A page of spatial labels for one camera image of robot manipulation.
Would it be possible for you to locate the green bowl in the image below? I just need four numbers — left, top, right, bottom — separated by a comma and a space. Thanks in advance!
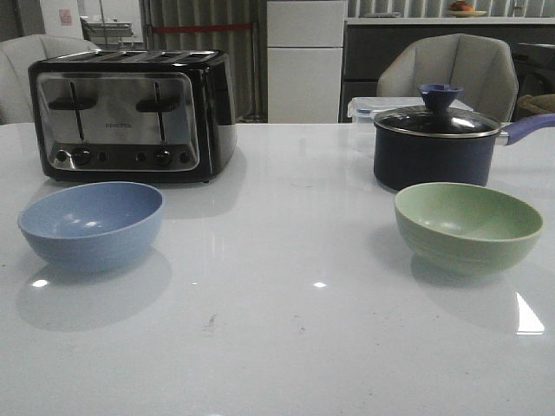
394, 182, 544, 276

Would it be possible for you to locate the blue bowl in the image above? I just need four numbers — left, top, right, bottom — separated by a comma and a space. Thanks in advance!
18, 181, 165, 272

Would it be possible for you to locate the clear plastic container blue lid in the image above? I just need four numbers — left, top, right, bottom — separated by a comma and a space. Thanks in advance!
348, 95, 473, 125

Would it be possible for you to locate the dark blue saucepan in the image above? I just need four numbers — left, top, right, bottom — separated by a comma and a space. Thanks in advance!
374, 114, 554, 191

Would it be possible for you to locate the black and silver toaster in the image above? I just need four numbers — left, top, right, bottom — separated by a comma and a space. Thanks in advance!
29, 50, 237, 183

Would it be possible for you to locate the white refrigerator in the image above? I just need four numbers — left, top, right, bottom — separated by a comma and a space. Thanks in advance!
266, 1, 347, 124

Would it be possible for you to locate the glass pot lid blue knob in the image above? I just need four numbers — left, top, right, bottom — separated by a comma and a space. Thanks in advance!
374, 83, 501, 139

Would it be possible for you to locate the red barrier belt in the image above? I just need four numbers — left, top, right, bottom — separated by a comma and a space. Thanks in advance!
152, 23, 252, 34

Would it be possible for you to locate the beige chair right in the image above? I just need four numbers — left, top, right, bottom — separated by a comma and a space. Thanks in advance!
376, 33, 519, 122

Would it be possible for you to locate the beige chair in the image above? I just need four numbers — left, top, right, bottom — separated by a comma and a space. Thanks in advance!
1, 35, 99, 124
376, 33, 519, 122

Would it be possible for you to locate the fruit plate on counter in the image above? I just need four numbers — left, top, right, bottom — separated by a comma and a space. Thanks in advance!
447, 1, 486, 18

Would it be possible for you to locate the beige chair left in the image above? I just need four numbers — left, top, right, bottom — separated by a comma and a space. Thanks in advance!
1, 35, 99, 124

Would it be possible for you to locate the grey counter cabinet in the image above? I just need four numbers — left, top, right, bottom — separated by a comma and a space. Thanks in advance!
339, 16, 554, 122

